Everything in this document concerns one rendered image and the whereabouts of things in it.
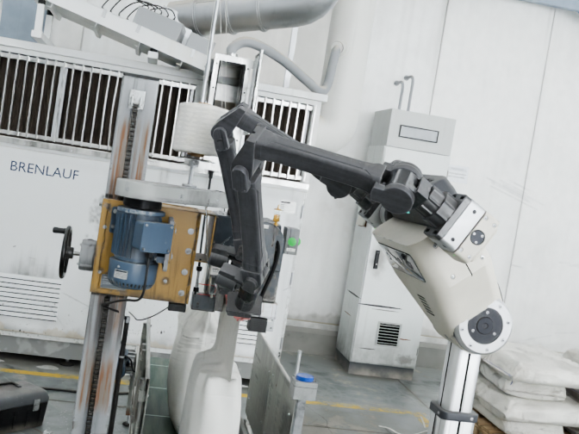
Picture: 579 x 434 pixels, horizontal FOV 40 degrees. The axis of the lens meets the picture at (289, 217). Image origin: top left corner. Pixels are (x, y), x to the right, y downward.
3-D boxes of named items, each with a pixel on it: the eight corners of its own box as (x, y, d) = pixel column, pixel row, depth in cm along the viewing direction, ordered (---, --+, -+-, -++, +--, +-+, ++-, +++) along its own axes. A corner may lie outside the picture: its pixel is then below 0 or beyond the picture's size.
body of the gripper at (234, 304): (227, 294, 232) (231, 281, 226) (261, 299, 234) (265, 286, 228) (225, 313, 228) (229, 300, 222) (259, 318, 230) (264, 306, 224)
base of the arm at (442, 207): (458, 196, 186) (426, 237, 186) (432, 175, 185) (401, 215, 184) (472, 199, 178) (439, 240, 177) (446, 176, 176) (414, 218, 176)
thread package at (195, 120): (225, 161, 245) (233, 106, 244) (171, 152, 242) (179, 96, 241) (221, 160, 261) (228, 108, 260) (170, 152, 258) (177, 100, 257)
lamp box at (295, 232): (296, 255, 271) (300, 229, 271) (283, 253, 270) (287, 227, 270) (292, 252, 279) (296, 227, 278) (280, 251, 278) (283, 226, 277)
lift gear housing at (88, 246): (92, 273, 264) (96, 241, 263) (75, 271, 263) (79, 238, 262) (94, 269, 274) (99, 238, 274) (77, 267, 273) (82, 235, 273)
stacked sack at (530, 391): (569, 408, 483) (572, 386, 482) (502, 399, 480) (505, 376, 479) (529, 379, 549) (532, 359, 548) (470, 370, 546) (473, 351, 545)
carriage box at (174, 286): (188, 305, 265) (202, 213, 264) (85, 292, 259) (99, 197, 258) (184, 292, 290) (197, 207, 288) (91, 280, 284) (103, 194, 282)
